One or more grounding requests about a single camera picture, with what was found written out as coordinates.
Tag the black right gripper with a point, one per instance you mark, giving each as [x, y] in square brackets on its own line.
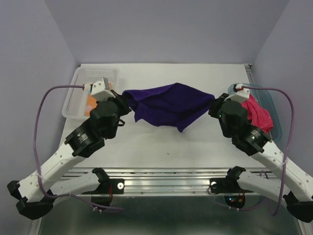
[216, 103]

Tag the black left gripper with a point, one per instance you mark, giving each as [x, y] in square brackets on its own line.
[122, 101]

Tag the orange polka dot towel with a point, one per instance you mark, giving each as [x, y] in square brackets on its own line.
[91, 103]

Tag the purple towel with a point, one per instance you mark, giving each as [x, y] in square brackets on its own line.
[176, 105]

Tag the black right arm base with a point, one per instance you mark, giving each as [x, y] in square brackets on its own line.
[235, 196]

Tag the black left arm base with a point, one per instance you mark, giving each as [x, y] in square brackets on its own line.
[107, 186]

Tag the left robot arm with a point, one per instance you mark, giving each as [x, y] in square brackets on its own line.
[38, 193]

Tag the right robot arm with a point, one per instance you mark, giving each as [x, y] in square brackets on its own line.
[296, 193]

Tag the pink towel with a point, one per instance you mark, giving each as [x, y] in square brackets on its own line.
[257, 115]

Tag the white plastic basket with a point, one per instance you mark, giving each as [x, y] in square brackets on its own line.
[75, 101]

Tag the blue plastic tub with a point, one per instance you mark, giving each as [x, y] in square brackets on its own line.
[263, 100]

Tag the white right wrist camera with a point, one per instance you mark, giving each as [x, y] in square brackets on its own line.
[238, 93]

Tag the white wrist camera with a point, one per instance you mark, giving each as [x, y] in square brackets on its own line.
[238, 93]
[100, 89]

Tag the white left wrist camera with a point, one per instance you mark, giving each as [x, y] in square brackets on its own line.
[100, 89]

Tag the aluminium mounting rail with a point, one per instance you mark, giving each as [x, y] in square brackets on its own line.
[141, 182]

